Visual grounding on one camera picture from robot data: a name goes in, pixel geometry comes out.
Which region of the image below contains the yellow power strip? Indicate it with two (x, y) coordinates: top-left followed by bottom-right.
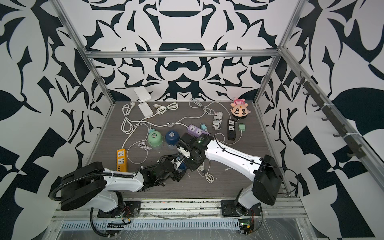
(117, 149), (128, 173)

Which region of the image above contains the grey wall hook rail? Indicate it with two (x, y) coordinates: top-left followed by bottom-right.
(296, 72), (367, 159)

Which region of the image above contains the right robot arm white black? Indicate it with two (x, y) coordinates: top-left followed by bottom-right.
(177, 133), (283, 217)

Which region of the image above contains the white folding desk lamp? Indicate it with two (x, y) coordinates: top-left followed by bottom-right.
(134, 86), (154, 118)

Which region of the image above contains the purple power strip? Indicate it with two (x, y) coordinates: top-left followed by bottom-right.
(187, 125), (209, 137)

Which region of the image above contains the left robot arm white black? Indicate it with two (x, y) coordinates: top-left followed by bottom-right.
(49, 155), (187, 215)

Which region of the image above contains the blue cordless grinder front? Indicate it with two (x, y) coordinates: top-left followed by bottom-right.
(174, 154), (187, 173)

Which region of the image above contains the white USB cable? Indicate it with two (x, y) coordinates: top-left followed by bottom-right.
(196, 158), (216, 184)

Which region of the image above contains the pink cartoon face toy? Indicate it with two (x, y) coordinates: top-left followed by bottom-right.
(231, 98), (251, 119)

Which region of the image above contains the green charger adapter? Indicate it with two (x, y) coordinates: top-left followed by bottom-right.
(239, 124), (246, 132)

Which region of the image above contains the white coiled power cable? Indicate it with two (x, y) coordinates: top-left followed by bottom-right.
(120, 101), (151, 135)
(152, 101), (179, 115)

